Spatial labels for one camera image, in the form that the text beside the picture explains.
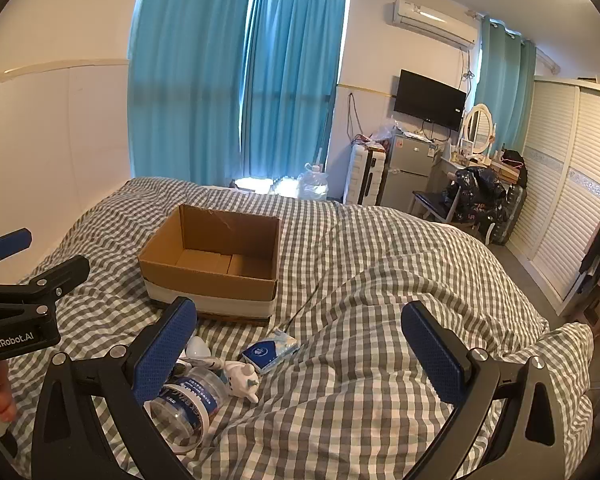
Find wide teal curtain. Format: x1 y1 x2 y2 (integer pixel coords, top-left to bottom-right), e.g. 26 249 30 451
127 0 261 188

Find teal curtain beside wardrobe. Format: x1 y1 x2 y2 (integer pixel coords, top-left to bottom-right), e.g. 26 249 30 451
472 15 537 153

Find cardboard box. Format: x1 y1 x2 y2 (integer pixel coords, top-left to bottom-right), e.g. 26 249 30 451
137 203 282 328

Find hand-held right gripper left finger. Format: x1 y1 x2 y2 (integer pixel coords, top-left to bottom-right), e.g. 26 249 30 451
31 296 201 480

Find clear plastic bag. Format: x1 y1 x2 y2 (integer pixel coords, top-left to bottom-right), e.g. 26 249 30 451
370 117 398 143

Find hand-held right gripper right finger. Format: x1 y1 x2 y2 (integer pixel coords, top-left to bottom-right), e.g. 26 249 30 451
400 301 588 480

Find black wall television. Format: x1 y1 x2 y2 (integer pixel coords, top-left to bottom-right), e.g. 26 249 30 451
393 69 467 131

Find white plush toy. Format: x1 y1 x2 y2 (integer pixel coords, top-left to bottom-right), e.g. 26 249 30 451
223 360 261 403

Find clear plastic jar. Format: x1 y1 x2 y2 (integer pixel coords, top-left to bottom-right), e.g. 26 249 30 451
144 366 231 453

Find white oval mirror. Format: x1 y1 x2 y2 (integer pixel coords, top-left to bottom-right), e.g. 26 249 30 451
461 104 495 156

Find dark chair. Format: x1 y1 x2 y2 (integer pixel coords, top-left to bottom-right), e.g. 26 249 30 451
411 190 456 223

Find white suitcase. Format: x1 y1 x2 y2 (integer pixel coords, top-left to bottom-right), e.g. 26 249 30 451
344 141 391 206

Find grey small fridge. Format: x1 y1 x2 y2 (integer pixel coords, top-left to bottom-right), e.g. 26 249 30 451
380 130 443 208

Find black plastic bag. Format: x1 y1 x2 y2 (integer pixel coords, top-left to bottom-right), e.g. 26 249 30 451
445 165 508 223

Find narrow teal curtain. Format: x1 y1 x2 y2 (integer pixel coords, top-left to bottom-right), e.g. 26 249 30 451
240 0 353 201

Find large clear water jug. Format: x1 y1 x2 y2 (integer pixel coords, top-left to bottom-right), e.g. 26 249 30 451
297 162 331 201

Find grey checkered blanket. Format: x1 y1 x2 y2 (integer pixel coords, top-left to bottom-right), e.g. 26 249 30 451
7 176 596 480

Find blue tissue packet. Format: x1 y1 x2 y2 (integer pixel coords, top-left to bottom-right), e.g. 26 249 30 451
239 329 301 375

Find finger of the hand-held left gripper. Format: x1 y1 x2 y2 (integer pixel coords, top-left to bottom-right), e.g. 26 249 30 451
0 255 91 317
0 228 33 281

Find dark suitcase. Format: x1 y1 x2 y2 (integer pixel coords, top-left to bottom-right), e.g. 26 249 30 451
485 185 528 246

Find white slatted wardrobe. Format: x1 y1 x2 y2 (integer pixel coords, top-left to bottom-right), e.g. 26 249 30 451
507 76 600 316

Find hanging wall cables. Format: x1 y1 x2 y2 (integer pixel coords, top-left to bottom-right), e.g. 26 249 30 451
348 91 362 142

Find white air conditioner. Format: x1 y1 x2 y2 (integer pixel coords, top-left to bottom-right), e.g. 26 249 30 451
392 0 479 51

